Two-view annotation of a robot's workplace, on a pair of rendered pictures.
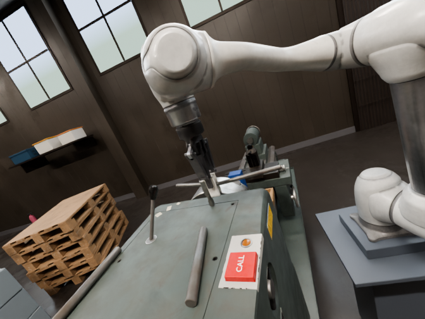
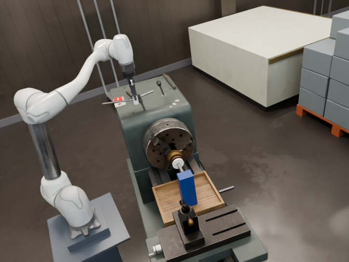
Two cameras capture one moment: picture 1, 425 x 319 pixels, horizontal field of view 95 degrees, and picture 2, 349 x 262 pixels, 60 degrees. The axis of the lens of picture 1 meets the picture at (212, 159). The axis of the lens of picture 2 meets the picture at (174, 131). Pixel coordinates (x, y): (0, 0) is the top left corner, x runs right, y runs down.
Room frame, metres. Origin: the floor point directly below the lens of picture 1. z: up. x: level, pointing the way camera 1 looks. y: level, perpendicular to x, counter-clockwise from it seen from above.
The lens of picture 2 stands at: (2.11, -0.83, 2.22)
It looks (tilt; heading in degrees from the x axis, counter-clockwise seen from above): 34 degrees down; 144
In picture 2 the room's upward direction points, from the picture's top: 10 degrees counter-clockwise
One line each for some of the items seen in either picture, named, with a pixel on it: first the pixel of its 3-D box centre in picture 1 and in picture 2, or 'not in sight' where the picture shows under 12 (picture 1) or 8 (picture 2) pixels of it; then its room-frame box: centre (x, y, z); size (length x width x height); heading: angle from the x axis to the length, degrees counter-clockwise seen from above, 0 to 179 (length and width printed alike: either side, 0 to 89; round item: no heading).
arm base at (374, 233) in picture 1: (377, 216); (82, 222); (0.70, -0.60, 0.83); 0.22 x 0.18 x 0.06; 165
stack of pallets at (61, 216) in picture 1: (80, 231); not in sight; (2.80, 2.32, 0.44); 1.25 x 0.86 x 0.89; 3
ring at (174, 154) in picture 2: not in sight; (175, 158); (0.95, -0.02, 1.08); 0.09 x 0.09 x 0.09; 65
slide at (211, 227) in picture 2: (250, 174); (203, 233); (1.36, -0.22, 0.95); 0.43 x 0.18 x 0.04; 65
